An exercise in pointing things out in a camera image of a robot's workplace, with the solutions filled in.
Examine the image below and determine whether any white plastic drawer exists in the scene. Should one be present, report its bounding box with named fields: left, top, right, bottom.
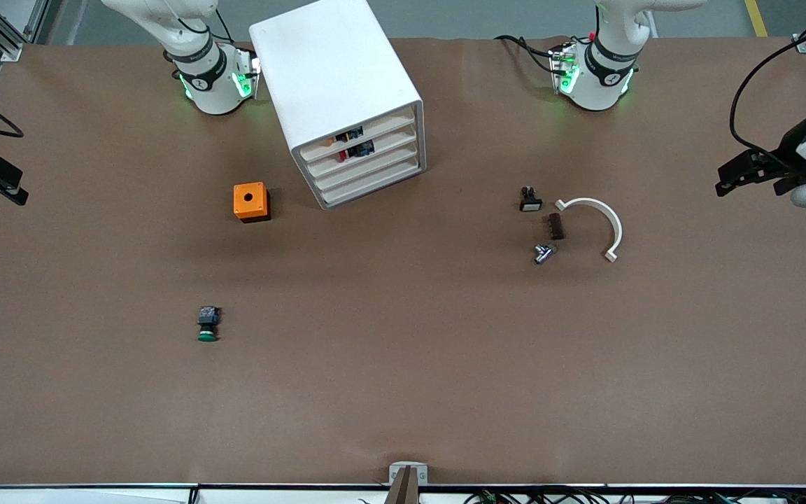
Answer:
left=299, top=105, right=418, bottom=163
left=305, top=125, right=419, bottom=177
left=316, top=157, right=423, bottom=207
left=310, top=142, right=420, bottom=191

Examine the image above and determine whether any red push button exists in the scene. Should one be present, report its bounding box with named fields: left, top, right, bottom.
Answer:
left=338, top=140, right=376, bottom=163

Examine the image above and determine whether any green push button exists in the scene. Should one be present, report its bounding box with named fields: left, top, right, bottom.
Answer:
left=197, top=305, right=221, bottom=343

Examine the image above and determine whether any white drawer cabinet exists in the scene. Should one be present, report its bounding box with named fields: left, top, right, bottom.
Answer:
left=249, top=0, right=427, bottom=211

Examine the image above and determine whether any orange box with hole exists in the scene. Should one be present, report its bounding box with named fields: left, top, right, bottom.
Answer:
left=233, top=182, right=271, bottom=223

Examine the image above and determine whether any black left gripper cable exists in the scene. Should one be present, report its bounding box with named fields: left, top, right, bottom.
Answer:
left=730, top=0, right=806, bottom=160

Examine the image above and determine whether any white curved plastic bracket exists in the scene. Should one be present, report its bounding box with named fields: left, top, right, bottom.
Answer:
left=555, top=197, right=623, bottom=263

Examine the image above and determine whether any black arm base cable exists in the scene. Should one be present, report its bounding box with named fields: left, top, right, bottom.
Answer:
left=211, top=6, right=237, bottom=44
left=494, top=34, right=559, bottom=72

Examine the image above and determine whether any white table edge rail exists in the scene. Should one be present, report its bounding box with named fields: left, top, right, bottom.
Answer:
left=0, top=483, right=806, bottom=504

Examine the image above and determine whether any grey metal table bracket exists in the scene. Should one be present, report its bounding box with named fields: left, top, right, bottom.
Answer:
left=388, top=461, right=429, bottom=504

